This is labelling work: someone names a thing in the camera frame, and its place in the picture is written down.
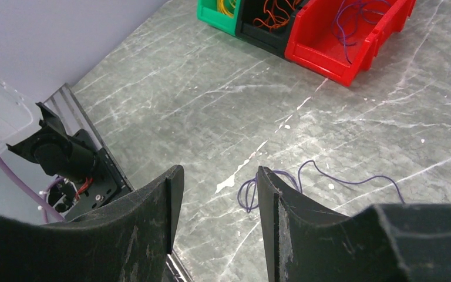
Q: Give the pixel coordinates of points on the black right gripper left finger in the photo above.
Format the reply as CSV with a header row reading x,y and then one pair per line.
x,y
128,239

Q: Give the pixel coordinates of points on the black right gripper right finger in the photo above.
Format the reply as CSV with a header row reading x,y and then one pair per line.
x,y
306,241

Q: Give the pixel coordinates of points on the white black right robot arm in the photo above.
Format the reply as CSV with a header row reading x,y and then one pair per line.
x,y
66,175

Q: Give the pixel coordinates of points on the red plastic bin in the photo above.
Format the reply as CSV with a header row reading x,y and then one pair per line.
x,y
340,39

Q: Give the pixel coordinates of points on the black plastic bin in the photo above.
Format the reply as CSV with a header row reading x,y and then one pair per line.
x,y
267,24

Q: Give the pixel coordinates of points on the green plastic bin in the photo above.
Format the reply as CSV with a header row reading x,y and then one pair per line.
x,y
219,14

